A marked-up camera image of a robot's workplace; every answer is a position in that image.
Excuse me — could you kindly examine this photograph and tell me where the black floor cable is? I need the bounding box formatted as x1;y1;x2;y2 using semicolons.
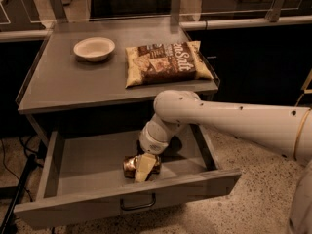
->
0;136;34;203

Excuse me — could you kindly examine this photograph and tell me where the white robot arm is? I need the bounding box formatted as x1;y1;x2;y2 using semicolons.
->
135;90;312;234

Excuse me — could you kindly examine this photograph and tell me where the open grey top drawer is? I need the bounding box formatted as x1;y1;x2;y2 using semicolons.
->
14;116;241;229

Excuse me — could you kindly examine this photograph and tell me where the clear acrylic barrier panel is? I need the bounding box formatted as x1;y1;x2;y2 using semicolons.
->
0;0;312;31

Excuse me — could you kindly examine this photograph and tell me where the black drawer handle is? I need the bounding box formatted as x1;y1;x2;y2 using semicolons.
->
120;193;156;212

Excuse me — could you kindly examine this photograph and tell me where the black stand pole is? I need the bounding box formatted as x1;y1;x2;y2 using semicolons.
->
0;154;35;234

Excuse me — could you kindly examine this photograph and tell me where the white paper bowl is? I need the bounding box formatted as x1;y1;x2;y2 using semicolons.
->
73;37;115;62

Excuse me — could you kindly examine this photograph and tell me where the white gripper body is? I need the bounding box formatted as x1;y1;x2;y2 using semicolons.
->
139;114;186;155

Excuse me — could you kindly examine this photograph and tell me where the brown sea salt chip bag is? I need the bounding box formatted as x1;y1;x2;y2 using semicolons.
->
126;41;213;87

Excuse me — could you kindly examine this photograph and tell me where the grey counter cabinet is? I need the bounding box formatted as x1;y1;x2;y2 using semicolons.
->
18;17;218;143

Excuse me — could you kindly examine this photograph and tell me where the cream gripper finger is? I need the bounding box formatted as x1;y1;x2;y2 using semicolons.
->
135;153;157;183

